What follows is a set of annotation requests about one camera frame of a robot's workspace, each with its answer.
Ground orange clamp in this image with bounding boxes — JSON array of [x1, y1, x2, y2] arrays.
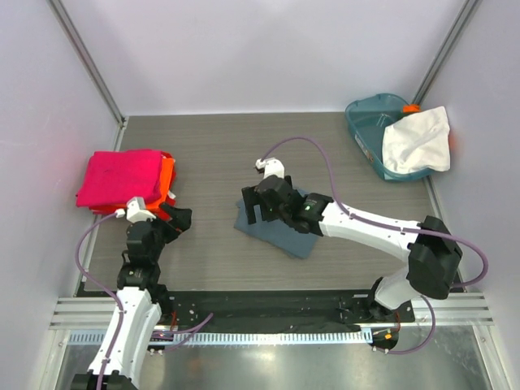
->
[[402, 104, 421, 115]]

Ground aluminium frame post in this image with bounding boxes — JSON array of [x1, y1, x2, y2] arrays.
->
[[46, 0, 125, 128], [412, 0, 482, 106]]

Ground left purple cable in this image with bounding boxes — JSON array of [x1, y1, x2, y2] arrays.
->
[[76, 213, 127, 390]]

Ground slotted cable duct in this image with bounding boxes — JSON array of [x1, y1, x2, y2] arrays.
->
[[67, 328, 373, 347]]

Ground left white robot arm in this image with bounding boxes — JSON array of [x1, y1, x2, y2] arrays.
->
[[70, 197, 193, 389]]

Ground folded pink t shirt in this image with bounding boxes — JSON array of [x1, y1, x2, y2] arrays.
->
[[76, 149, 163, 207]]

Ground grey blue t shirt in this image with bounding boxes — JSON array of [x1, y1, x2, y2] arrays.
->
[[234, 199, 319, 259]]

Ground teal plastic bin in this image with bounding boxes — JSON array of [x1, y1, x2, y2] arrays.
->
[[344, 93, 433, 182]]

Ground right aluminium frame post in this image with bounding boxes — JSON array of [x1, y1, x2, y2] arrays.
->
[[412, 0, 482, 106]]

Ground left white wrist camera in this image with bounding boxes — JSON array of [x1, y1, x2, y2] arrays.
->
[[115, 197, 156, 223]]

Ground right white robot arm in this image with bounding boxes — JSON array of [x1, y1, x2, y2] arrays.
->
[[241, 175, 462, 322]]

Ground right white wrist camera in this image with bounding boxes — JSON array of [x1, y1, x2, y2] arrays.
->
[[255, 158, 285, 179]]

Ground white t shirt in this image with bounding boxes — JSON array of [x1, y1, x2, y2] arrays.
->
[[382, 106, 451, 175]]

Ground folded orange t shirt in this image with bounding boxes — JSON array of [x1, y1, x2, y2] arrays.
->
[[145, 157, 176, 212]]

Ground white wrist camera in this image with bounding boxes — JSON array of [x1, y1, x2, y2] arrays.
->
[[115, 197, 156, 223], [255, 158, 285, 179]]

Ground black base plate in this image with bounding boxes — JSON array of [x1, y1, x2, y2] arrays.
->
[[156, 289, 415, 330]]

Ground left aluminium frame post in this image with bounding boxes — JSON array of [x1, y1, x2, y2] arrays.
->
[[46, 0, 125, 128]]

